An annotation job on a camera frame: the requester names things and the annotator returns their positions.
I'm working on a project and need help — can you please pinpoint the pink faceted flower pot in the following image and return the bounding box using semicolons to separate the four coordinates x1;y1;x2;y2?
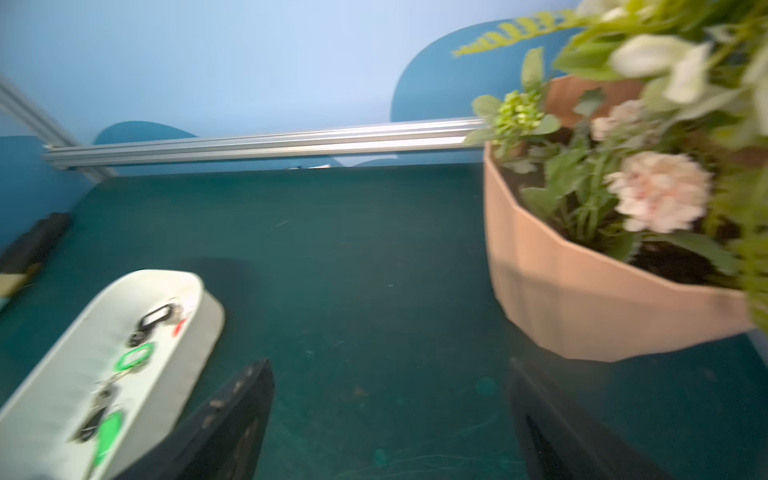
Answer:
483;74;755;363

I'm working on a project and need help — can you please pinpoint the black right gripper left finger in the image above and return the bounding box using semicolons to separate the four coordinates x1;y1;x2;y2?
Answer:
117;359;275;480

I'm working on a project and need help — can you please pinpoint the artificial flower bouquet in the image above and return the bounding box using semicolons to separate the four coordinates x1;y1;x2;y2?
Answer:
456;1;767;328

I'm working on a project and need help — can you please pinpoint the left aluminium frame post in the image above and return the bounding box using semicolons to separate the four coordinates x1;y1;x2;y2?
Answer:
0;74;115;181

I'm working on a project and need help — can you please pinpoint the white plastic storage box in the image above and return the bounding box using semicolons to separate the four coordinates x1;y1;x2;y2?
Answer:
1;270;225;479

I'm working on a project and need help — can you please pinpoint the black tag key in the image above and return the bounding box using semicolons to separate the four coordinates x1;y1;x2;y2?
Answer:
126;302;181;348

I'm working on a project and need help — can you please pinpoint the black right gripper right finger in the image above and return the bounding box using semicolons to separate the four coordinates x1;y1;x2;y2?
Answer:
509;359;671;479

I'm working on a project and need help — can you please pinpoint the red tag key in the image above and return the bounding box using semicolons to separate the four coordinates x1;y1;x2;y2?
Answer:
172;318;188;338

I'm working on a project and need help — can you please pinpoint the green tag key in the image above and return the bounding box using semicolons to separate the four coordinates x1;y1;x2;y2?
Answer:
89;409;125;476
115;342;155;373

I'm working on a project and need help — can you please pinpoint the black head key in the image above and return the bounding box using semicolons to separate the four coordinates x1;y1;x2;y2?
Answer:
70;384;118;443

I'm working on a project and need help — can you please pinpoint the horizontal aluminium frame rail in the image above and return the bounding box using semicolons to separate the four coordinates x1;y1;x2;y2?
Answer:
43;118;483;169

